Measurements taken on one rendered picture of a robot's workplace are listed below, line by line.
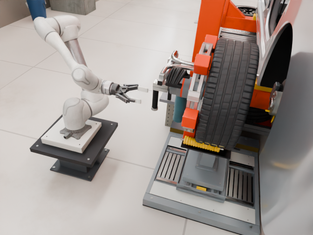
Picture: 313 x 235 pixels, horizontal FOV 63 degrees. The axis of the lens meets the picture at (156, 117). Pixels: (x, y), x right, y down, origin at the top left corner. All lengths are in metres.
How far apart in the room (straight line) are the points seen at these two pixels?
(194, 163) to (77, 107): 0.97
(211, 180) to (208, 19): 1.15
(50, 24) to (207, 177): 1.53
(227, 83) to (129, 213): 1.18
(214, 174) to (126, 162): 0.76
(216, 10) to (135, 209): 1.53
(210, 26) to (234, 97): 0.78
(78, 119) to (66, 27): 0.66
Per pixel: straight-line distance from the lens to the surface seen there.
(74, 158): 1.95
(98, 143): 2.03
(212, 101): 1.34
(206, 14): 1.96
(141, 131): 2.58
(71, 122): 1.97
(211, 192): 1.96
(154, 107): 1.59
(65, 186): 2.19
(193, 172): 1.97
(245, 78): 1.37
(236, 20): 3.96
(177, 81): 1.43
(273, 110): 1.67
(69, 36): 2.01
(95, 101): 2.03
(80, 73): 1.49
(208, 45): 1.63
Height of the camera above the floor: 1.70
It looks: 38 degrees down
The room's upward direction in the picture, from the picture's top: 5 degrees clockwise
